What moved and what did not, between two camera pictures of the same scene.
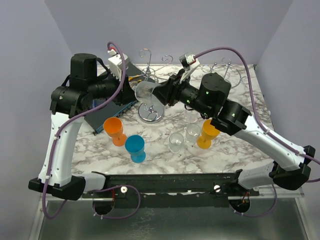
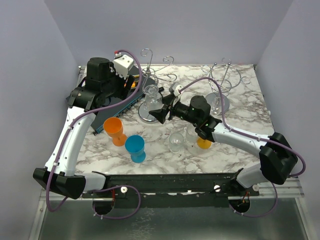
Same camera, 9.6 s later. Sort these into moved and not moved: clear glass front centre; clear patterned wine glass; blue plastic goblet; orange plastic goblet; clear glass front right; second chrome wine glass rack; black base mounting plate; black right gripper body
Moved: black right gripper body; clear patterned wine glass
Not moved: second chrome wine glass rack; clear glass front right; clear glass front centre; black base mounting plate; orange plastic goblet; blue plastic goblet
